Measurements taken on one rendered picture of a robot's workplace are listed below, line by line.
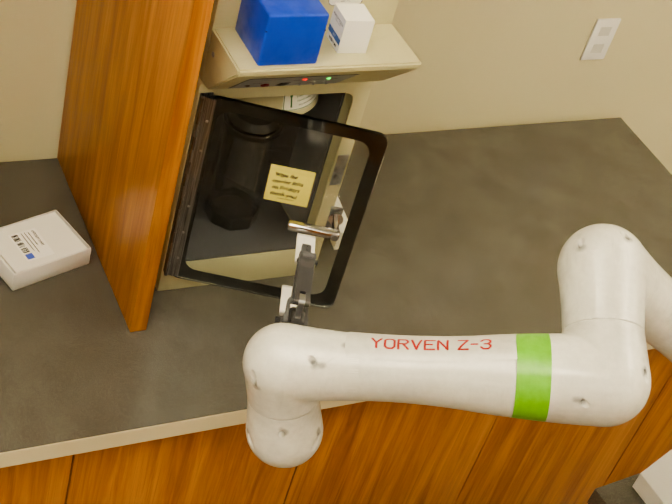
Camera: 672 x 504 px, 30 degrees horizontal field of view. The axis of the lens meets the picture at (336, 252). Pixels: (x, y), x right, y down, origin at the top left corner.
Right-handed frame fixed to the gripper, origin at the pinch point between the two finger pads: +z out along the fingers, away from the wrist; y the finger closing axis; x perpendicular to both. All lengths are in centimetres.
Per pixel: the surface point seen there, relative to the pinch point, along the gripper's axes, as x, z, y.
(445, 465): -44, 19, -60
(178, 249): 19.4, 14.7, -13.4
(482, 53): -39, 93, -5
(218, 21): 20.8, 15.2, 32.8
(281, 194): 4.4, 14.4, 3.5
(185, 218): 19.3, 14.6, -6.1
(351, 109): -4.7, 28.2, 14.3
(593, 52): -68, 107, -5
